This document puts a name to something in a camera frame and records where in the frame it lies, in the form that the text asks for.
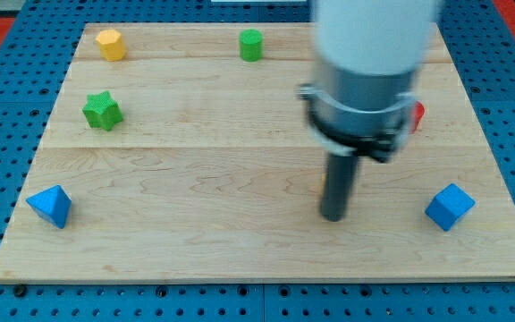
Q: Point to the yellow heart block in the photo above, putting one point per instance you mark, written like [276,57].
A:
[322,185]

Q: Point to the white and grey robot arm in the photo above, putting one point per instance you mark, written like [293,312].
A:
[367,53]

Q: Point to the blue cube block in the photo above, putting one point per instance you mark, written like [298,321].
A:
[449,206]

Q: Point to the wooden board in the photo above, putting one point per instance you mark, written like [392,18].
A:
[213,178]

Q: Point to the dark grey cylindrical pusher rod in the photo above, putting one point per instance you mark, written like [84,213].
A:
[339,178]

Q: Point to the green cylinder block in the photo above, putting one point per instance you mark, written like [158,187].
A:
[251,45]

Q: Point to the green star block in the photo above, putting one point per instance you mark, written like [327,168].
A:
[102,111]

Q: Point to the red block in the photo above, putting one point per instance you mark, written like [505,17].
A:
[417,115]

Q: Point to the yellow hexagonal block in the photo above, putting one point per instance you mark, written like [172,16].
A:
[111,45]

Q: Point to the blue triangular prism block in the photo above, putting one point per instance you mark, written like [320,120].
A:
[52,205]

